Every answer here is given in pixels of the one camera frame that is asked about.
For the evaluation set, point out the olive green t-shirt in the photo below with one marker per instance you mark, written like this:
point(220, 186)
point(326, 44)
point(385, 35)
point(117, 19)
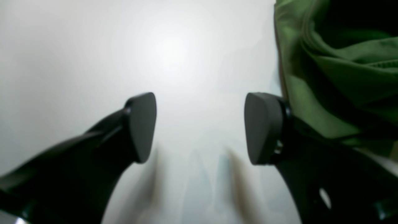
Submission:
point(339, 61)

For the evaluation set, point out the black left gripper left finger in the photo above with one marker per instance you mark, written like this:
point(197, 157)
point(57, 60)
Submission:
point(72, 182)

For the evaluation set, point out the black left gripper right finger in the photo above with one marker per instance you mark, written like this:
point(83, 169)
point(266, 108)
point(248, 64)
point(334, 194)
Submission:
point(330, 183)

